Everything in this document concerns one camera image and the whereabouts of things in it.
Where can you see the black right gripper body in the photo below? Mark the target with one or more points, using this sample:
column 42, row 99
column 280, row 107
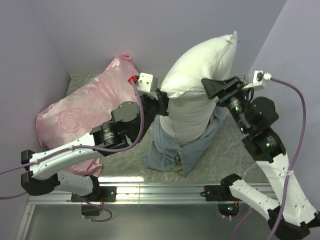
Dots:
column 233, row 97

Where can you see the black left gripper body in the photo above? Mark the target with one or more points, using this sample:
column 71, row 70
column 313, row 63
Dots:
column 150, row 107

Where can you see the white pillow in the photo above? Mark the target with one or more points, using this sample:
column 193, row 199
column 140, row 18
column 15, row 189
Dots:
column 189, row 109

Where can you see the blue-grey pillowcase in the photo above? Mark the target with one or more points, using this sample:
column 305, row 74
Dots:
column 166, row 155

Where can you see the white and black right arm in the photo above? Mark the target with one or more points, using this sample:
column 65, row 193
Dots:
column 289, row 215

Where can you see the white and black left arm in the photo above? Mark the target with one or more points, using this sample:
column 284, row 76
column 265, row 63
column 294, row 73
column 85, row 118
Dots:
column 45, row 171

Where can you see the pink satin rose pillow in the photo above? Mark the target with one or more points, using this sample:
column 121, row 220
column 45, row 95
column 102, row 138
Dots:
column 88, row 106

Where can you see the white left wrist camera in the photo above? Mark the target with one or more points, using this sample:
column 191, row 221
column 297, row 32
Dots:
column 146, row 84

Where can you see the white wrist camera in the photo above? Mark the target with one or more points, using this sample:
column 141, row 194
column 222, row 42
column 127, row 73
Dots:
column 146, row 84
column 260, row 80

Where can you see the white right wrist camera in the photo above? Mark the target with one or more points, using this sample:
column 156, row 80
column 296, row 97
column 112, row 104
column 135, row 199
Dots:
column 260, row 80

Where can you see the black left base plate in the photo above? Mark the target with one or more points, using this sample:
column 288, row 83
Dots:
column 92, row 204

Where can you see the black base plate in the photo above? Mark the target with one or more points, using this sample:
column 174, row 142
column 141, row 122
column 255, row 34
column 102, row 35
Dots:
column 227, row 205
column 92, row 204

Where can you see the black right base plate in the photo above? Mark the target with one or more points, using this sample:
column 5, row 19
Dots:
column 227, row 205

